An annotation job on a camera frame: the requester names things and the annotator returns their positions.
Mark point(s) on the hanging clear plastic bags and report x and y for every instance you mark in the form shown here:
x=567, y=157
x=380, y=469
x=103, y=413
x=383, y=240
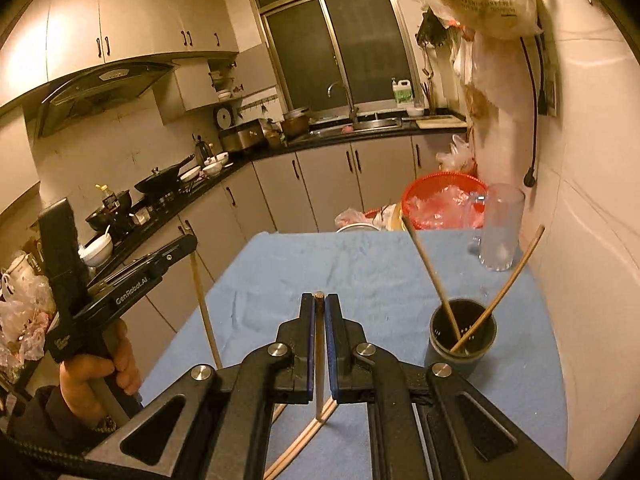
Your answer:
x=472, y=70

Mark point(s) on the upper kitchen cabinets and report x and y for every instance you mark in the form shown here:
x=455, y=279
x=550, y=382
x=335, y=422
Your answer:
x=140, y=15

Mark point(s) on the metal faucet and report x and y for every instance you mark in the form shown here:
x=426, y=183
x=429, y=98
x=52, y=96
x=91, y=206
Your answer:
x=353, y=110

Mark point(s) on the white bowl with spoon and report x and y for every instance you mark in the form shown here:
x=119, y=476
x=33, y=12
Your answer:
x=97, y=251

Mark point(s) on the dark hanging cloth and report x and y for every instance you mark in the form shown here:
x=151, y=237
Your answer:
x=431, y=27

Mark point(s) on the range hood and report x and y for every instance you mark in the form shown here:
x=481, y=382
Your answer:
x=100, y=90

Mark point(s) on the green detergent jug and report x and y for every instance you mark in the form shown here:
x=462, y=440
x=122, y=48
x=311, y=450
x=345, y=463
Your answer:
x=402, y=92

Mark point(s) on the blue table cloth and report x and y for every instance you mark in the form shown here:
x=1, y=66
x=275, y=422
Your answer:
x=360, y=270

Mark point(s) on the brown cooking pot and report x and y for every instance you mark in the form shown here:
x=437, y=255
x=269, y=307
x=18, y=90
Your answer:
x=295, y=125

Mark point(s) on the white shallow bowl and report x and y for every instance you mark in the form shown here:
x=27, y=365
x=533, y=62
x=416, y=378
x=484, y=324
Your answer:
x=190, y=174

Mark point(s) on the lower kitchen cabinets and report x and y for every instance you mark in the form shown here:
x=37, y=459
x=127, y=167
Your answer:
x=325, y=180

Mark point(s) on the sliding kitchen window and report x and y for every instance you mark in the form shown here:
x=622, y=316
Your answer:
x=300, y=55

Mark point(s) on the black wok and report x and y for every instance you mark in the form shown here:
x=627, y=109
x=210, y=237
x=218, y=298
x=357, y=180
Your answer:
x=157, y=181

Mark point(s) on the open wall shelf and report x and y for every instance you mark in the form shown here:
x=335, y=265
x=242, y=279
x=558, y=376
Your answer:
x=222, y=80

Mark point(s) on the person's left hand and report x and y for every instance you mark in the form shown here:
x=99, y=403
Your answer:
x=82, y=392

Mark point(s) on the steel sink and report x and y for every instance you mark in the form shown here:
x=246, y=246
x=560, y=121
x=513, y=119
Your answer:
x=375, y=122

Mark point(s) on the wristwatch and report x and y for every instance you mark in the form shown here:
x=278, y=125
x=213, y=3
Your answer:
x=106, y=423

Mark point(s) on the white pot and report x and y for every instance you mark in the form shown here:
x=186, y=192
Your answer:
x=20, y=266

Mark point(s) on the dark kettle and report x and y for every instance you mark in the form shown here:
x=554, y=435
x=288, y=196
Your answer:
x=202, y=149

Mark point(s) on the wall socket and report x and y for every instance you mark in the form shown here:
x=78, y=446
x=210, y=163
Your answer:
x=551, y=92

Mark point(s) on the small white bowl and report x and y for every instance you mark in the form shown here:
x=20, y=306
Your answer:
x=415, y=110

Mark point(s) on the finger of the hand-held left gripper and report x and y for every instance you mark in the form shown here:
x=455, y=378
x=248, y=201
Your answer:
x=172, y=252

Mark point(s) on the metal roasting pan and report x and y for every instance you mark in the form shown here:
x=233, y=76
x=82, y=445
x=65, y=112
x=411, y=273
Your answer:
x=242, y=139

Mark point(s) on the wooden cutting board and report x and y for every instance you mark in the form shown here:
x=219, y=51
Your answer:
x=440, y=122

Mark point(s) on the kitchen cabinets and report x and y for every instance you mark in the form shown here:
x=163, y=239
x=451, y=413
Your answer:
x=140, y=15
x=325, y=180

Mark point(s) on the black pot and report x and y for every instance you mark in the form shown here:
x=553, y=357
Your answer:
x=107, y=215

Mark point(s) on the large printed hanging bag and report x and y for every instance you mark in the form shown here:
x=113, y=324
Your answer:
x=480, y=0

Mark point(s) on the pink plastic bag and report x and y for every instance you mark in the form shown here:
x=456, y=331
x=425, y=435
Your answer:
x=352, y=217

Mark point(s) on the white plastic bag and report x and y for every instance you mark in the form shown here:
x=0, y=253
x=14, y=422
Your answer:
x=456, y=157

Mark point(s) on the oil bottle yellow cap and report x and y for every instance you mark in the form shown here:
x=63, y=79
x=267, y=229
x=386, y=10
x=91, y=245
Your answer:
x=105, y=194

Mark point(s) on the white bowl rim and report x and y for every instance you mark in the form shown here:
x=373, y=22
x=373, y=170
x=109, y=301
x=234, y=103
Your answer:
x=357, y=229

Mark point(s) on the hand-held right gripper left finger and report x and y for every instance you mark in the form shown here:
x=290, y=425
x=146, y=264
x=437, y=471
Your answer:
x=310, y=345

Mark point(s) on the red mesh basket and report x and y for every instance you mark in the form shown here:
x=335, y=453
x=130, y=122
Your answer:
x=425, y=185

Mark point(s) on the black countertop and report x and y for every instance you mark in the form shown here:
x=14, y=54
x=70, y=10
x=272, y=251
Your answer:
x=350, y=137

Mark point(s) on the dark cylindrical chopstick holder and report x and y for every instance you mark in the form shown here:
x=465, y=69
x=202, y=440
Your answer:
x=450, y=360

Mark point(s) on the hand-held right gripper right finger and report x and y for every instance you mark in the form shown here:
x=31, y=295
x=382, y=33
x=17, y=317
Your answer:
x=331, y=347

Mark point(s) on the round kitchen scale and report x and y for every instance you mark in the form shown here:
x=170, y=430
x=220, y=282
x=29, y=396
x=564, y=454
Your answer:
x=223, y=116

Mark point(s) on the crumpled plastic bags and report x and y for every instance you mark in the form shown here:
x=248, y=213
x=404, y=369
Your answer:
x=20, y=315

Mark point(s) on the frosted glass pitcher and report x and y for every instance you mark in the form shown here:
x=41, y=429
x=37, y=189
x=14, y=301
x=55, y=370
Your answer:
x=500, y=240

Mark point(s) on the person's left forearm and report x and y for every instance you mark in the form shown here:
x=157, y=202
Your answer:
x=40, y=422

